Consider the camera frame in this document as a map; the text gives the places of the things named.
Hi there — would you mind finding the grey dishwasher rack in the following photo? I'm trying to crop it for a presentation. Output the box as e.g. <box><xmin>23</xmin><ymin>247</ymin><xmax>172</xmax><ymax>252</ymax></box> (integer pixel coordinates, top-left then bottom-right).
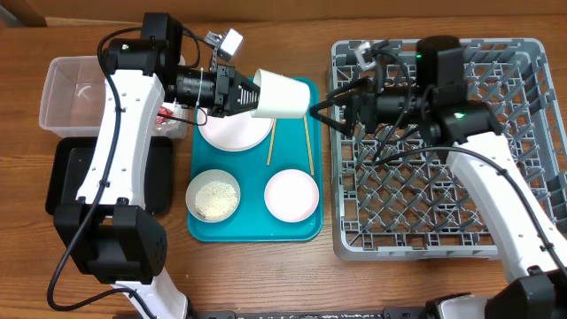
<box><xmin>330</xmin><ymin>38</ymin><xmax>566</xmax><ymax>261</ymax></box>

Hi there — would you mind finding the teal serving tray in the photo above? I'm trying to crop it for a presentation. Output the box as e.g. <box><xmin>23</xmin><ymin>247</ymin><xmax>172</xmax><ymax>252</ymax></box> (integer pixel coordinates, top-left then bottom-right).
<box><xmin>186</xmin><ymin>76</ymin><xmax>324</xmax><ymax>243</ymax></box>

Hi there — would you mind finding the clear plastic waste bin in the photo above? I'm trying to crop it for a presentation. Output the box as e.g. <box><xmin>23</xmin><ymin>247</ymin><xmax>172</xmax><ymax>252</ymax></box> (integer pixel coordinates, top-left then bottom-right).
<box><xmin>38</xmin><ymin>55</ymin><xmax>189</xmax><ymax>140</ymax></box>

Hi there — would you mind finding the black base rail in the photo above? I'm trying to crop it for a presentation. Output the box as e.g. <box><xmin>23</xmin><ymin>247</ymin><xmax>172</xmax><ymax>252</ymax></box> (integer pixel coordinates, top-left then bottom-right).
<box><xmin>192</xmin><ymin>307</ymin><xmax>440</xmax><ymax>319</ymax></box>

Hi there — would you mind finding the wooden chopstick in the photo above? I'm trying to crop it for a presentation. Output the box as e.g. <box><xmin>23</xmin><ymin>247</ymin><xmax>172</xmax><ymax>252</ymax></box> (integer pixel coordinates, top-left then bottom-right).
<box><xmin>303</xmin><ymin>114</ymin><xmax>315</xmax><ymax>176</ymax></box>
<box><xmin>267</xmin><ymin>119</ymin><xmax>277</xmax><ymax>166</ymax></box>

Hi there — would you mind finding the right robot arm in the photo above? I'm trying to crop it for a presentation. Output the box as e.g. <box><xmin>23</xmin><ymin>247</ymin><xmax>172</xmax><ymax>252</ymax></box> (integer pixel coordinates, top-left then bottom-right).
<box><xmin>309</xmin><ymin>35</ymin><xmax>566</xmax><ymax>319</ymax></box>

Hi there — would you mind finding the cooked white rice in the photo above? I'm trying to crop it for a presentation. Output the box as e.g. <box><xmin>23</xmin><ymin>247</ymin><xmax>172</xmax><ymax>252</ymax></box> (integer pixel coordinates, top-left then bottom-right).
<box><xmin>195</xmin><ymin>181</ymin><xmax>238</xmax><ymax>222</ymax></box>

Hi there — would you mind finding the grey bowl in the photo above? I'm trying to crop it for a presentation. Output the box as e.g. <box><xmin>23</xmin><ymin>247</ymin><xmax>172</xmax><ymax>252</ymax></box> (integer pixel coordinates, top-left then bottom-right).
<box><xmin>185</xmin><ymin>169</ymin><xmax>241</xmax><ymax>223</ymax></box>

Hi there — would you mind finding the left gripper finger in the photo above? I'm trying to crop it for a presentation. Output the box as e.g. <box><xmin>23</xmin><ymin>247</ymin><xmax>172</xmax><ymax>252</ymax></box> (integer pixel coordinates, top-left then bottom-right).
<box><xmin>234</xmin><ymin>72</ymin><xmax>260</xmax><ymax>93</ymax></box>
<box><xmin>234</xmin><ymin>101</ymin><xmax>259</xmax><ymax>113</ymax></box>

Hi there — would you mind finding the right wooden chopstick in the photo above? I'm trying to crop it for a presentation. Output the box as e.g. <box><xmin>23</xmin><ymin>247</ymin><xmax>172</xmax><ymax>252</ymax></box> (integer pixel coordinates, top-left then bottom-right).
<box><xmin>303</xmin><ymin>114</ymin><xmax>315</xmax><ymax>176</ymax></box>

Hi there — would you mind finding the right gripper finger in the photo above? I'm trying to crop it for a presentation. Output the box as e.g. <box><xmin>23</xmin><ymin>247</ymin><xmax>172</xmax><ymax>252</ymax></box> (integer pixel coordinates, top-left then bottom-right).
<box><xmin>326</xmin><ymin>77</ymin><xmax>372</xmax><ymax>100</ymax></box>
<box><xmin>308</xmin><ymin>101</ymin><xmax>354</xmax><ymax>136</ymax></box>

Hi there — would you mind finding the white cup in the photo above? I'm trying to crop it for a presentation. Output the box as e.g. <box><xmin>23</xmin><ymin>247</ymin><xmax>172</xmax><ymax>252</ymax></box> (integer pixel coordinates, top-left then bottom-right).
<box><xmin>251</xmin><ymin>69</ymin><xmax>310</xmax><ymax>119</ymax></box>

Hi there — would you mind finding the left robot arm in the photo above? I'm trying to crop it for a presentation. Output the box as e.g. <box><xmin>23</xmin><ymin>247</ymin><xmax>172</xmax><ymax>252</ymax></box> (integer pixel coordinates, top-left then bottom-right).
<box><xmin>53</xmin><ymin>12</ymin><xmax>260</xmax><ymax>318</ymax></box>

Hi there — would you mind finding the black waste tray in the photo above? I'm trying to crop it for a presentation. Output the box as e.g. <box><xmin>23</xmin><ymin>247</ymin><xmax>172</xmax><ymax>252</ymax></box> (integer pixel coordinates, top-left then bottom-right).
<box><xmin>45</xmin><ymin>136</ymin><xmax>175</xmax><ymax>215</ymax></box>

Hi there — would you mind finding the red snack wrapper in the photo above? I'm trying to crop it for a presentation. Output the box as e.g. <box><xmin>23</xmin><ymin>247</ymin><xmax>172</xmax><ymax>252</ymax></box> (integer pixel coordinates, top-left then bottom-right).
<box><xmin>155</xmin><ymin>105</ymin><xmax>174</xmax><ymax>125</ymax></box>

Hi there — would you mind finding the large white plate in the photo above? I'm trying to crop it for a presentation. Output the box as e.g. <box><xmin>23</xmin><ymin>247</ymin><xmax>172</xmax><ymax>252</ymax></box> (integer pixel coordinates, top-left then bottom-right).
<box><xmin>197</xmin><ymin>111</ymin><xmax>274</xmax><ymax>152</ymax></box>

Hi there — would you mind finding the left wooden chopstick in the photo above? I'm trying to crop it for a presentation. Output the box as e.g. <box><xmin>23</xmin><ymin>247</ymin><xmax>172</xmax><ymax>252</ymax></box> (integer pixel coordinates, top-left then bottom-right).
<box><xmin>267</xmin><ymin>119</ymin><xmax>277</xmax><ymax>166</ymax></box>

